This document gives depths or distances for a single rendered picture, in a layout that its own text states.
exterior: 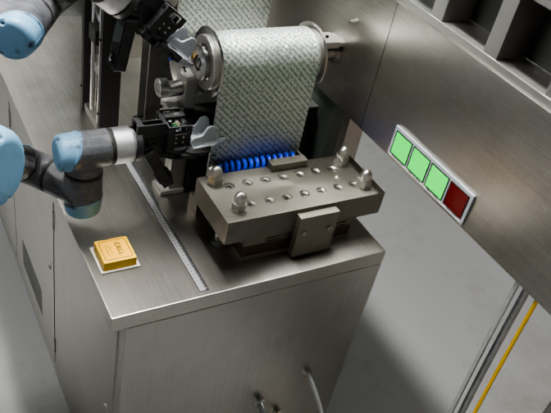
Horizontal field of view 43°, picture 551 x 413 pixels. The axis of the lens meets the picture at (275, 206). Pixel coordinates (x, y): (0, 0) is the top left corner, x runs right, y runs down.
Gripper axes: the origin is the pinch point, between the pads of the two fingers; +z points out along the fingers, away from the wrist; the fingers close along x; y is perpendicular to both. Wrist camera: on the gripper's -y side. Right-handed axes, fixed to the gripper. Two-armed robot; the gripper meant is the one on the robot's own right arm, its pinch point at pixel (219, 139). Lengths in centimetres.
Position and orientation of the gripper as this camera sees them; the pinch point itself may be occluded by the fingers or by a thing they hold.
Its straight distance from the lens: 155.0
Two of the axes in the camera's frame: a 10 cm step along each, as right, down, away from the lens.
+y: 1.8, -7.8, -6.0
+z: 8.6, -1.7, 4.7
